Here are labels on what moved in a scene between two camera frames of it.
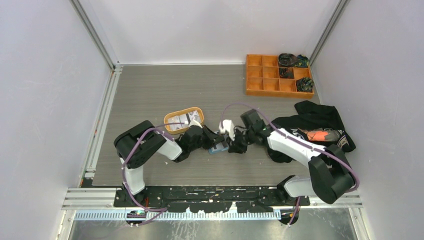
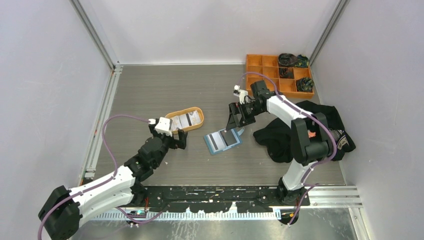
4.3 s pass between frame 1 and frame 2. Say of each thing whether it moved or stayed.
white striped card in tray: stayed
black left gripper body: moved
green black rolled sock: stayed
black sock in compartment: stayed
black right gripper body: moved
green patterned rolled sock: stayed
